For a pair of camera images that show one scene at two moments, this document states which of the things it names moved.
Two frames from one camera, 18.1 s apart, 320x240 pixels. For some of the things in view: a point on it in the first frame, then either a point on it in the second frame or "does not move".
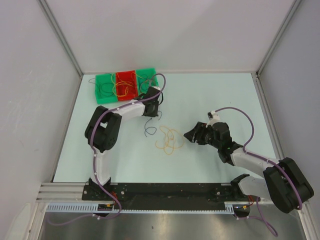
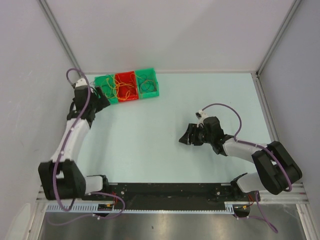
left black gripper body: (154, 112) → (92, 103)
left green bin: (106, 88) does not move
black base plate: (168, 196) does not move
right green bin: (146, 79) does not move
